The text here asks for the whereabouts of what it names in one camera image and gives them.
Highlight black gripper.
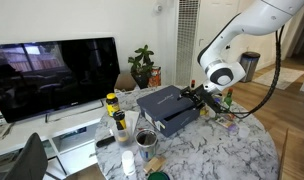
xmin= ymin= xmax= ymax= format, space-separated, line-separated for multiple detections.
xmin=180 ymin=83 xmax=224 ymax=114

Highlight dark blue box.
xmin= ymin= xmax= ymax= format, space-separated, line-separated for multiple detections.
xmin=136 ymin=84 xmax=197 ymax=122

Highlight blue box base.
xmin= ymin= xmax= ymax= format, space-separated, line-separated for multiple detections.
xmin=143 ymin=105 xmax=201 ymax=138

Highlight brown jar yellow lid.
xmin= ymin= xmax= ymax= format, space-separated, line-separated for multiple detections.
xmin=105 ymin=92 xmax=121 ymax=117

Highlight green round lid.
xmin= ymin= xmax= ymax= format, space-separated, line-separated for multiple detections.
xmin=147 ymin=170 xmax=171 ymax=180

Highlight yellow packet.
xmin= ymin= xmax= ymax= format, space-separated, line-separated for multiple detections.
xmin=199 ymin=105 xmax=210 ymax=117

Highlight clear plastic bag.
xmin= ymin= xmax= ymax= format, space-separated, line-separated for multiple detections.
xmin=215 ymin=113 xmax=240 ymax=131

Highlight small clear plastic cup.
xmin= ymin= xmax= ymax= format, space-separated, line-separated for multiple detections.
xmin=236 ymin=123 xmax=251 ymax=139

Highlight steel trash can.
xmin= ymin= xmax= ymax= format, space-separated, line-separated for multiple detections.
xmin=239 ymin=51 xmax=261 ymax=84

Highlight green potted plant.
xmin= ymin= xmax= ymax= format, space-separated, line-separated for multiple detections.
xmin=127 ymin=44 xmax=156 ymax=89

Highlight white paper napkin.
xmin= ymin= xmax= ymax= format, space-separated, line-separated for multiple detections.
xmin=124 ymin=109 xmax=140 ymax=134

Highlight steel tumbler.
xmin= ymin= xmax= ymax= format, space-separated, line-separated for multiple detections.
xmin=135 ymin=128 xmax=159 ymax=163

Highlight brown cardboard piece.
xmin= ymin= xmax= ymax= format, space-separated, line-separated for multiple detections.
xmin=114 ymin=73 xmax=138 ymax=93

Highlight wooden blocks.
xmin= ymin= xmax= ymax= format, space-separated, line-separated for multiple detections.
xmin=142 ymin=155 xmax=168 ymax=175

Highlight yellow bottle black cap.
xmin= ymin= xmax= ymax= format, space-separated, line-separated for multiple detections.
xmin=112 ymin=110 xmax=130 ymax=143

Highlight white panel door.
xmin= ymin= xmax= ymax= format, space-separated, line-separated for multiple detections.
xmin=191 ymin=0 xmax=246 ymax=84

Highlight beige rug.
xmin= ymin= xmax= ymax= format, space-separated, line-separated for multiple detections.
xmin=252 ymin=66 xmax=304 ymax=91

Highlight white pill bottle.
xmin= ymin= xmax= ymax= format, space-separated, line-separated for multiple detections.
xmin=121 ymin=150 xmax=137 ymax=177

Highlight white round thermostat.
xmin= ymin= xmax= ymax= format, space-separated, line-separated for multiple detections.
xmin=153 ymin=2 xmax=164 ymax=15

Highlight black remote control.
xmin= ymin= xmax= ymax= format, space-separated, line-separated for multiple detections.
xmin=95 ymin=135 xmax=117 ymax=149

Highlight black flat screen television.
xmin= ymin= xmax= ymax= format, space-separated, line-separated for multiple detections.
xmin=0 ymin=36 xmax=121 ymax=124

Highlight white television stand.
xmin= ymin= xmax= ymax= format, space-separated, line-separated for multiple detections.
xmin=0 ymin=99 xmax=140 ymax=178

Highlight black chair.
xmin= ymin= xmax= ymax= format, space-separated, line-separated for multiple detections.
xmin=3 ymin=132 xmax=50 ymax=180

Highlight stack of newspapers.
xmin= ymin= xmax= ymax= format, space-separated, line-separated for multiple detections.
xmin=0 ymin=96 xmax=14 ymax=143

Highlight white wall heater grille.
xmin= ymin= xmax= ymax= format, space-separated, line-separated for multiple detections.
xmin=174 ymin=0 xmax=201 ymax=87

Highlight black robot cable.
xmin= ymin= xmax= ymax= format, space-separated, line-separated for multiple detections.
xmin=221 ymin=24 xmax=286 ymax=120

